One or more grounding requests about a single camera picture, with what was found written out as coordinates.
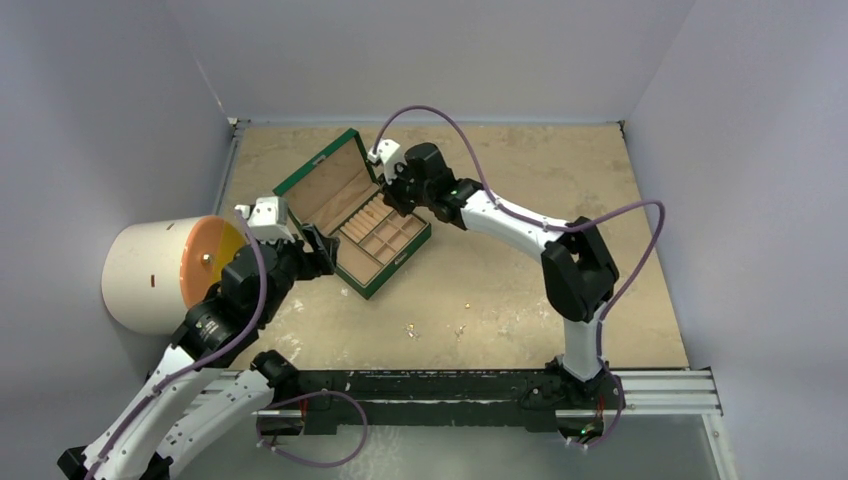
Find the white cylinder orange face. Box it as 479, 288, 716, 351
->
101, 215, 246, 336

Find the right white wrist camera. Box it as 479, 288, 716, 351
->
367, 139, 406, 184

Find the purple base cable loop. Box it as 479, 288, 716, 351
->
254, 390, 369, 470

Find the green jewelry tray insert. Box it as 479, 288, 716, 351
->
329, 193, 432, 299

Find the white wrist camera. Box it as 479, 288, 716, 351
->
234, 196, 295, 244
367, 139, 406, 184

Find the green jewelry box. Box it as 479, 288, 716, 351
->
272, 128, 433, 301

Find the aluminium frame rail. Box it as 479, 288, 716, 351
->
251, 370, 719, 426

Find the gold earring cluster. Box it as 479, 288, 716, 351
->
404, 323, 420, 340

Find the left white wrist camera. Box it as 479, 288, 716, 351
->
234, 196, 295, 244

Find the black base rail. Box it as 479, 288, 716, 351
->
250, 351, 626, 444

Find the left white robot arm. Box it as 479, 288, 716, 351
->
57, 224, 340, 479

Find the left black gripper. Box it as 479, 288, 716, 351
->
248, 222, 337, 323

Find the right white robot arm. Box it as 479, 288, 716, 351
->
367, 140, 619, 407

